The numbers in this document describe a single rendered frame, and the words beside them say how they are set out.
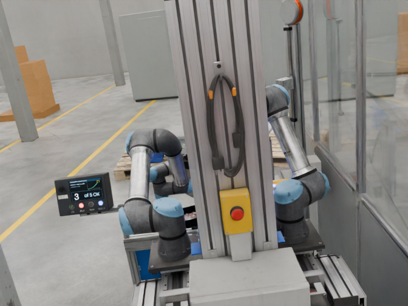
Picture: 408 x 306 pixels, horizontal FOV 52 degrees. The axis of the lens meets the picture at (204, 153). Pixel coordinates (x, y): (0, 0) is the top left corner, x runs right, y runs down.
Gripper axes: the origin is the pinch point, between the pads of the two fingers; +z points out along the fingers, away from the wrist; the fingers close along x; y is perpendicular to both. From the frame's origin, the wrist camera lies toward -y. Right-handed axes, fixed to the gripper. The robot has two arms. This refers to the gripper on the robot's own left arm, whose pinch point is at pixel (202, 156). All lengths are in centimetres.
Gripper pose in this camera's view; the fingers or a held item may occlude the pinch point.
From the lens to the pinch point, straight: 242.0
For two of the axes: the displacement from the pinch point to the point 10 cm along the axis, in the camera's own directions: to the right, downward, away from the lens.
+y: -5.9, -1.0, 8.0
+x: 1.9, 9.5, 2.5
